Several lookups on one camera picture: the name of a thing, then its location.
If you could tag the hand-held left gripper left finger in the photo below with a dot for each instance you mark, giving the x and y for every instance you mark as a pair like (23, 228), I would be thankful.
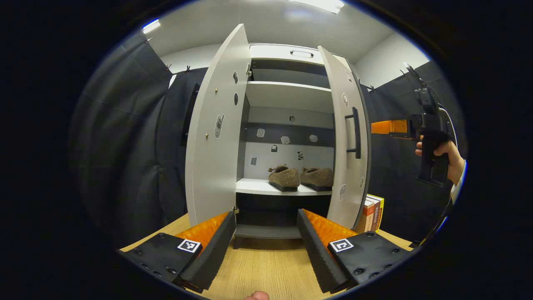
(216, 250)

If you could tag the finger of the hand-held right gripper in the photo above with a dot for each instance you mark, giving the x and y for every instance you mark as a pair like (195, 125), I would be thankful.
(387, 127)

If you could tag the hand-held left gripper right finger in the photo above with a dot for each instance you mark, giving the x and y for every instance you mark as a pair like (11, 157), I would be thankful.
(316, 254)

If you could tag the white shoe cabinet door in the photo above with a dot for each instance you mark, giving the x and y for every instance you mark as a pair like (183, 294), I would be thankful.
(212, 179)
(339, 166)

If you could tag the brown fluffy shoe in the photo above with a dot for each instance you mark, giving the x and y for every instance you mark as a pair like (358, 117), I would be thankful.
(318, 177)
(285, 177)

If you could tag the white shoe cabinet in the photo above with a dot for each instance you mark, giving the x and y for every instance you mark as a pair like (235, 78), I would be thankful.
(287, 93)

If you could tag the white cabinet drawer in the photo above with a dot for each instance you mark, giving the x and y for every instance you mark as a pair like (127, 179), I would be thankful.
(270, 52)

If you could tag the orange spine book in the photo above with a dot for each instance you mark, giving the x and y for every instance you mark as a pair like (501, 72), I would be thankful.
(365, 216)

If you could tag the yellow book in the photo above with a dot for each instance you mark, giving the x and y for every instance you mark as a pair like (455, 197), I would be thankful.
(378, 212)

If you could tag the rectangular ceiling panel light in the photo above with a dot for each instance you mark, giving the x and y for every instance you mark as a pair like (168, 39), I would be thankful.
(320, 4)

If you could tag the narrow ceiling strip light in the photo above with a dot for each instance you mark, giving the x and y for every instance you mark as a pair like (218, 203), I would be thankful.
(151, 26)

